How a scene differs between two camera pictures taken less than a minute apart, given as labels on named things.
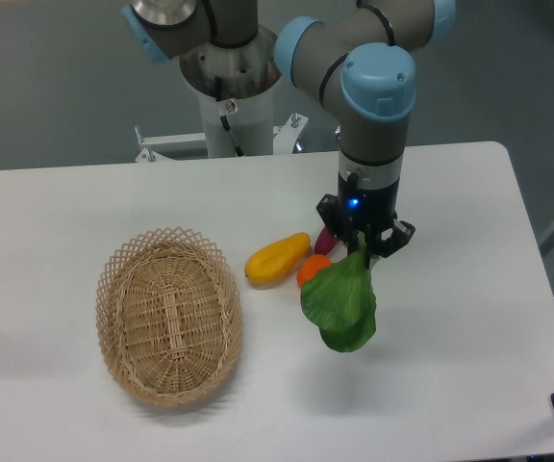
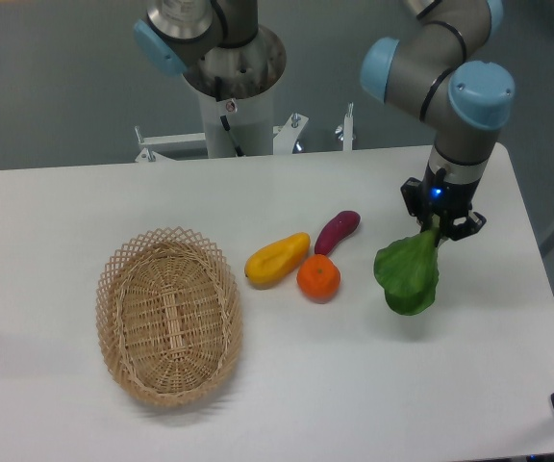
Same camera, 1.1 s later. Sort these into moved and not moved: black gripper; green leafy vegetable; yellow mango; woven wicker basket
Moved: black gripper; green leafy vegetable
Not moved: woven wicker basket; yellow mango
